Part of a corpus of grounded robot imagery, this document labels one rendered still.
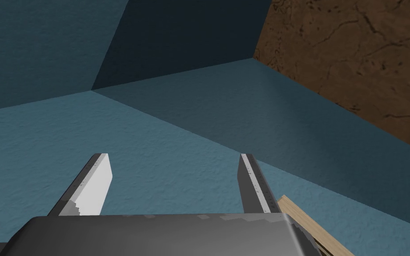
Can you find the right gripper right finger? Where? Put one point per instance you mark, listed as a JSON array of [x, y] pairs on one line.
[[254, 188]]

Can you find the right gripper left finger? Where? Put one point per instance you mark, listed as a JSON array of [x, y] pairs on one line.
[[92, 188]]

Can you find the light wooden board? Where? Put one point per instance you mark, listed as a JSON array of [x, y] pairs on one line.
[[311, 227]]

